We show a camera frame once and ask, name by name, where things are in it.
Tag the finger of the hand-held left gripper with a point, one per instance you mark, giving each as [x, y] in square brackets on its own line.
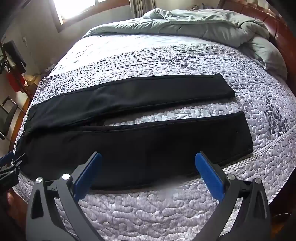
[7, 158]
[10, 177]

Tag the wooden headboard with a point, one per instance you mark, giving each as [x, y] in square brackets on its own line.
[284, 34]

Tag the beige curtain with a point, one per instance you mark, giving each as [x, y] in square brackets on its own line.
[141, 7]

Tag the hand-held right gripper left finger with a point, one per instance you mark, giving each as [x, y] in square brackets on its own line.
[89, 176]

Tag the grey-green comforter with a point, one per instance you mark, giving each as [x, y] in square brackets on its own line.
[196, 25]

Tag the dark chair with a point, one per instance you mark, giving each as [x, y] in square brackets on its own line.
[8, 113]

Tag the grey quilted mattress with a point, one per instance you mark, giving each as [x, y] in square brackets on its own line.
[161, 208]

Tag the red and black clothes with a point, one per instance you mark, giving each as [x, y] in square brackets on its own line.
[13, 55]

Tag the wooden framed window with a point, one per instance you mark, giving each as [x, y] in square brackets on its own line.
[76, 9]

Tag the wooden side table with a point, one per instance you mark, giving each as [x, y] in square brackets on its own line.
[30, 89]

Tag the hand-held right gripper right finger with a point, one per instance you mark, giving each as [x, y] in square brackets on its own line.
[209, 173]

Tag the black pants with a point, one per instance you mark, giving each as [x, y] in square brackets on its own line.
[138, 148]

